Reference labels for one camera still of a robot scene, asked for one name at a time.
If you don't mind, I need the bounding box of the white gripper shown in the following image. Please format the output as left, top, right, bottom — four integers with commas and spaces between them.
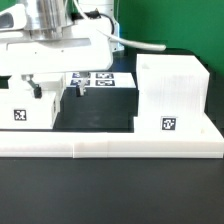
0, 19, 113, 99

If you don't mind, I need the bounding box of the white front drawer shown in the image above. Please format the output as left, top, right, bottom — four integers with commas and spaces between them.
0, 91, 60, 129

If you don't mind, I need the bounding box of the white drawer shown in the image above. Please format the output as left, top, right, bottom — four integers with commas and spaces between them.
0, 91, 60, 129
8, 73, 66, 98

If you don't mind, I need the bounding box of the white drawer cabinet box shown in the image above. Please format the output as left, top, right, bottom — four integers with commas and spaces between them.
134, 54, 210, 134

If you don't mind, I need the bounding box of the white rear drawer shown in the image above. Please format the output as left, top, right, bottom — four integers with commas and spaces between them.
8, 73, 66, 98

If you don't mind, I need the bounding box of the white fiducial marker sheet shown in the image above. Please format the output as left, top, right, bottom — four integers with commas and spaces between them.
66, 72, 136, 88

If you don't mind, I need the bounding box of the white L-shaped fence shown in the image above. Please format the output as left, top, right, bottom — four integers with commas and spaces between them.
0, 118, 224, 158

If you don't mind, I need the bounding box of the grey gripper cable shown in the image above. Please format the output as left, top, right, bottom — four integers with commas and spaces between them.
71, 0, 167, 52

